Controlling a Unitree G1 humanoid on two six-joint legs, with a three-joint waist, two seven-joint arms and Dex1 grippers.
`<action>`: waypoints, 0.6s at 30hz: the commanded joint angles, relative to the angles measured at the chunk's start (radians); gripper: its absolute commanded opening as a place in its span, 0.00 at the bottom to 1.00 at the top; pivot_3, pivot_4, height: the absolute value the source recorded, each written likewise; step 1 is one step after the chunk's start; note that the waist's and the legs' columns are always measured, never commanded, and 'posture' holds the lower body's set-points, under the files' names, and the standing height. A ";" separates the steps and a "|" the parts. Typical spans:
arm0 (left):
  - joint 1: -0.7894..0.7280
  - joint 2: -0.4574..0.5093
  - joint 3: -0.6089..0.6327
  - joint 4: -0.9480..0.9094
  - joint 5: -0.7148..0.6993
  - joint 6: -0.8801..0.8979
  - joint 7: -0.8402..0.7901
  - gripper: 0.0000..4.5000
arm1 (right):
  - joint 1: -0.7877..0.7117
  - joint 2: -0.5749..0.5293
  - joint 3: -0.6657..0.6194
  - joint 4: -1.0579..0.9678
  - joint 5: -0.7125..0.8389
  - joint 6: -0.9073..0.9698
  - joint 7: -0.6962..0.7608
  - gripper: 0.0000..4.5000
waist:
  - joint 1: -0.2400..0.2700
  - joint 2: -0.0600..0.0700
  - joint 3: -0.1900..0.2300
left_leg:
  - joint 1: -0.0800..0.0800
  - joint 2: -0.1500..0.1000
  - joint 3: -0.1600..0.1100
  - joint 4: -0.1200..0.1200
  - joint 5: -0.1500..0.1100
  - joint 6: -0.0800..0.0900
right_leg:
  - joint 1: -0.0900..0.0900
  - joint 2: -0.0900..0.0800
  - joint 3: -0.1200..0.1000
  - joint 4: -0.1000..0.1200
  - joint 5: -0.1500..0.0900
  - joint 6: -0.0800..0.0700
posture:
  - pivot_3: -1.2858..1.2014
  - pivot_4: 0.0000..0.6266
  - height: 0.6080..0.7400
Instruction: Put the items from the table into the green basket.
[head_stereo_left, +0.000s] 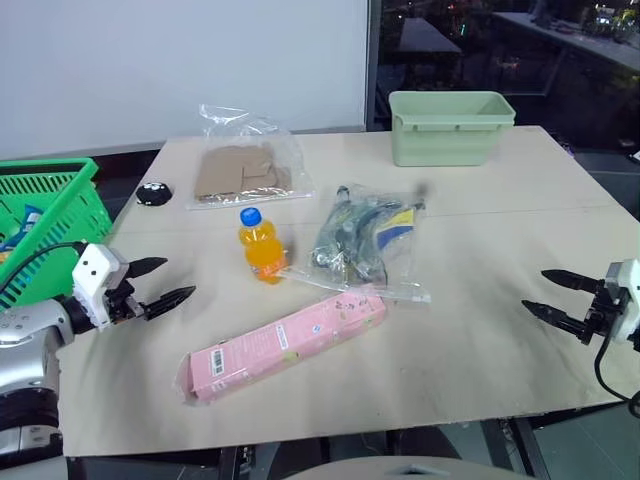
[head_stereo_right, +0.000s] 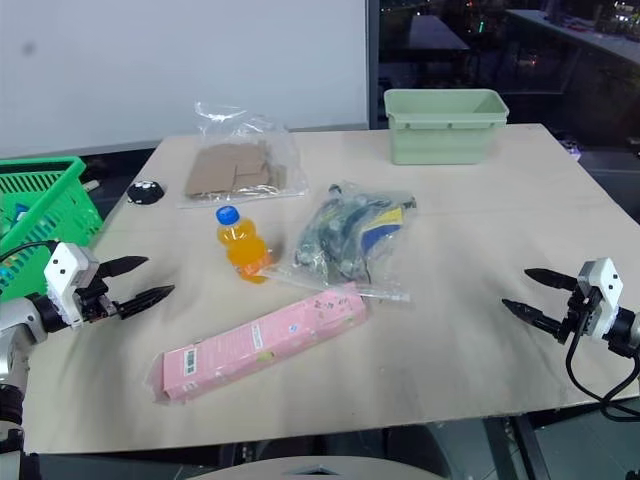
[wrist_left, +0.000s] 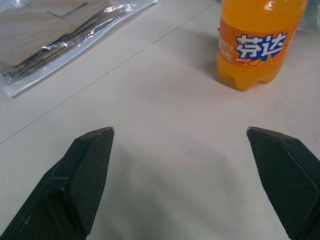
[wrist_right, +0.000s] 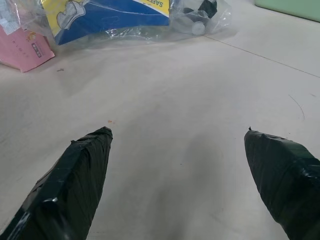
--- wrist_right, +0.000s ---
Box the pink paper package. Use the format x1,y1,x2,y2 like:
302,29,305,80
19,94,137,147
0,0,56,74

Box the blue yellow bagged product pack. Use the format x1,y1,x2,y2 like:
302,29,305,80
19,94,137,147
23,0,238,47

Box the green mat corner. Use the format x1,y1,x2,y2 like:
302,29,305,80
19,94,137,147
254,0,320,23

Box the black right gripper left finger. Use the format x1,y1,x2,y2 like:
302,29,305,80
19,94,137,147
0,126,114,240

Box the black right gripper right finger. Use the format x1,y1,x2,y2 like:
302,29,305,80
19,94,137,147
243,126,320,240

